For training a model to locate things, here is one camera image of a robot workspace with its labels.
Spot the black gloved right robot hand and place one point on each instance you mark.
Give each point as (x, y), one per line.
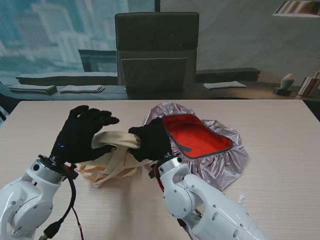
(152, 140)

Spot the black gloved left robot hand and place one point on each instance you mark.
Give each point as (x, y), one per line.
(75, 137)

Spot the cream yellow cloth garment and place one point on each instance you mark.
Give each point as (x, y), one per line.
(115, 167)

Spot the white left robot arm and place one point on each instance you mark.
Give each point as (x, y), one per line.
(27, 195)

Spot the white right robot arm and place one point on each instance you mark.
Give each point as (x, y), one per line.
(207, 207)

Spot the thin grey paper stack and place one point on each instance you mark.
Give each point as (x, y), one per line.
(82, 89)

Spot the long dark grey slab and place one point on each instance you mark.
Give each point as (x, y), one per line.
(65, 78)

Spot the thick grey paper stack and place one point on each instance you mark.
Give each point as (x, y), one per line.
(32, 89)

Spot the white paper sheet stack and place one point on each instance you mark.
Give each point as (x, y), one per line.
(223, 85)

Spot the dark grey office chair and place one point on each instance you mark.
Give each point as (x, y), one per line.
(157, 50)

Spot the beige vase on dark base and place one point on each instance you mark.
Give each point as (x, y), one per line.
(287, 82)

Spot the leaning golden books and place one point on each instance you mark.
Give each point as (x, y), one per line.
(308, 86)

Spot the copper hanging lamp shade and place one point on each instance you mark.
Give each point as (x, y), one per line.
(297, 8)

